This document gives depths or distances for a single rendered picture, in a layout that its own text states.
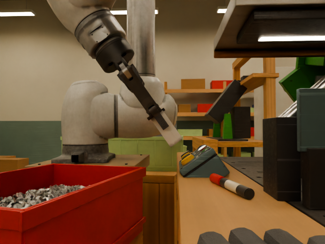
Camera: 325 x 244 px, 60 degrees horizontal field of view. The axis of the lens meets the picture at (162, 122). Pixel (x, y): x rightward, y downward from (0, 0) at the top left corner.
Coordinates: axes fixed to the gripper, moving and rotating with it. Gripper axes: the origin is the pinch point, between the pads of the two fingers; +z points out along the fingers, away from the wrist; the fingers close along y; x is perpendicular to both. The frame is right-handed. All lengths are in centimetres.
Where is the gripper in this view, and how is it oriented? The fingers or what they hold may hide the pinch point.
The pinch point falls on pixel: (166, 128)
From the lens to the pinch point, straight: 56.8
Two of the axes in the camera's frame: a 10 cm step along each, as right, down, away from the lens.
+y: -0.5, -0.3, -10.0
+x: 8.2, -5.8, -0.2
